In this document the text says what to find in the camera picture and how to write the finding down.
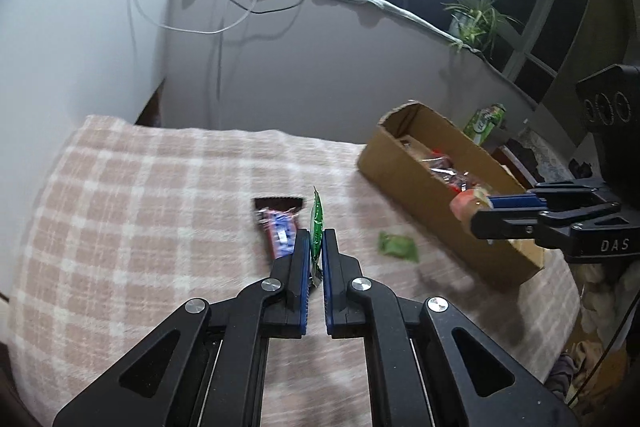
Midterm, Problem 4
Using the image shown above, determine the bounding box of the cardboard box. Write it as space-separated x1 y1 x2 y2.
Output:
356 101 546 292

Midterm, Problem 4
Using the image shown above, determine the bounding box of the pink plaid blanket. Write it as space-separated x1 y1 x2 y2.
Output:
10 114 581 427

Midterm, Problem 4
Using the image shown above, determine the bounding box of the white lace cloth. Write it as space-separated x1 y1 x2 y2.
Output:
517 129 581 188

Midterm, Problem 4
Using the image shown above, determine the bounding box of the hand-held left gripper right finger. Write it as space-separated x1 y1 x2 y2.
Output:
321 228 583 427

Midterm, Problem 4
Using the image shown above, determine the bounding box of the black cable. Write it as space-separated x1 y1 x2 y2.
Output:
215 0 331 128

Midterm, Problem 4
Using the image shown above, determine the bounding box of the pale cloth pile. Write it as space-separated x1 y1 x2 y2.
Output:
547 257 628 405

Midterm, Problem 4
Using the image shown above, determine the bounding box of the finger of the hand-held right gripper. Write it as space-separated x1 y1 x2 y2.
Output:
470 202 624 240
487 180 615 211

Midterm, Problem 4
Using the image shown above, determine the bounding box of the long green snack packet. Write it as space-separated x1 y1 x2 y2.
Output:
309 186 325 290

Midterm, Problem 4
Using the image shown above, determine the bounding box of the green pillow snack packet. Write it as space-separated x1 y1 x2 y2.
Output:
377 231 420 264

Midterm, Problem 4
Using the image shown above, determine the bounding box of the brown packet with blue print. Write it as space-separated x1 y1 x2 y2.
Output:
251 197 306 260

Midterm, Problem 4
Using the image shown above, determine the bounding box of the pink round snack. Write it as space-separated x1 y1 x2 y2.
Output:
450 188 493 228

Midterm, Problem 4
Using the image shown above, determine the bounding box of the dark curtain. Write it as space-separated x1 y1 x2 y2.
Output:
542 0 633 148

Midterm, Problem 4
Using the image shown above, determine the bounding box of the potted spider plant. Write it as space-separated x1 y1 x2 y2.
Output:
440 0 523 58

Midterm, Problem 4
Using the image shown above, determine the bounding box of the clear red snack bag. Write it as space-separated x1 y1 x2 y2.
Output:
422 148 488 194

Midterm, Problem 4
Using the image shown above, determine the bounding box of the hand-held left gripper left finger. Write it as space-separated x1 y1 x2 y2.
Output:
52 228 312 427

